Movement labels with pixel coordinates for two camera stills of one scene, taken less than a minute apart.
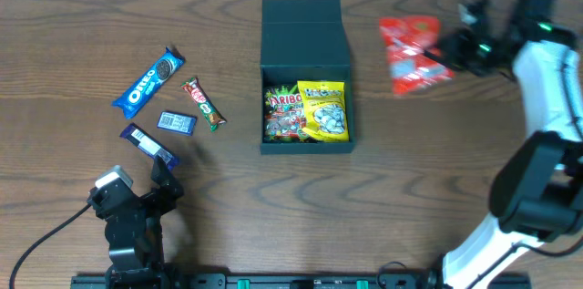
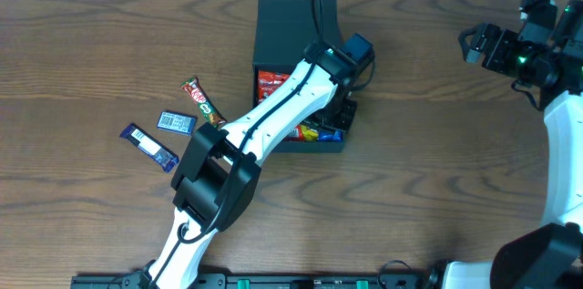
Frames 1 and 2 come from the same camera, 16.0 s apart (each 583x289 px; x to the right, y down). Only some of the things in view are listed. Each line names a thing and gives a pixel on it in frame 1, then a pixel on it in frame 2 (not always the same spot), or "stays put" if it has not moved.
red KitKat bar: (207, 108) stays put
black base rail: (214, 281) stays put
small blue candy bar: (177, 123) stays put
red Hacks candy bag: (406, 38) -> (268, 81)
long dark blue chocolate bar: (139, 138) stays put
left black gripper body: (156, 205) -> (338, 115)
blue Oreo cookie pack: (148, 80) -> (330, 136)
